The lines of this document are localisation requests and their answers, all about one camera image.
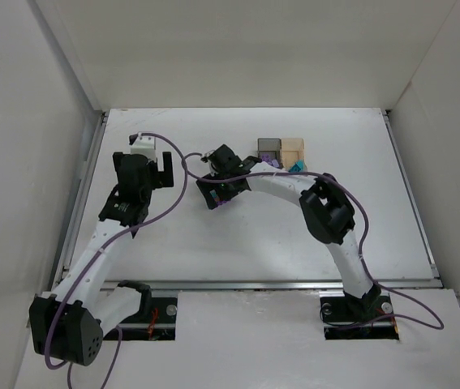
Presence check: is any teal purple lego stack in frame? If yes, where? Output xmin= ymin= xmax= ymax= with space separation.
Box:
xmin=210 ymin=191 xmax=228 ymax=209

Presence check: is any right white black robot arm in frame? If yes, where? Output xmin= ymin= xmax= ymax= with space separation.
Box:
xmin=196 ymin=145 xmax=380 ymax=309

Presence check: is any grey transparent container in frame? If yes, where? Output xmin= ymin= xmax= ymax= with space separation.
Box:
xmin=257 ymin=138 xmax=282 ymax=169

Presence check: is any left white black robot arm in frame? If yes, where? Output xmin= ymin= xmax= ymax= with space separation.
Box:
xmin=28 ymin=152 xmax=174 ymax=369

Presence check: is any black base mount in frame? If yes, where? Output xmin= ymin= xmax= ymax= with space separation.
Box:
xmin=109 ymin=280 xmax=178 ymax=341
xmin=319 ymin=293 xmax=399 ymax=340

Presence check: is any purple arch lego piece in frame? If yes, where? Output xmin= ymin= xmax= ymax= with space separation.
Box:
xmin=259 ymin=152 xmax=277 ymax=165

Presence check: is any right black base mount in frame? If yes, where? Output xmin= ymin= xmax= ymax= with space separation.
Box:
xmin=319 ymin=293 xmax=399 ymax=340

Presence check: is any teal lego with purple arch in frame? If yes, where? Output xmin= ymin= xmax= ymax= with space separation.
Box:
xmin=289 ymin=160 xmax=305 ymax=173

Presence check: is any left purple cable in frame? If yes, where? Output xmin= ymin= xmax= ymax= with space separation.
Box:
xmin=45 ymin=131 xmax=186 ymax=389

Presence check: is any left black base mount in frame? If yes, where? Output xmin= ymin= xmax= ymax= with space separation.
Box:
xmin=109 ymin=280 xmax=178 ymax=341

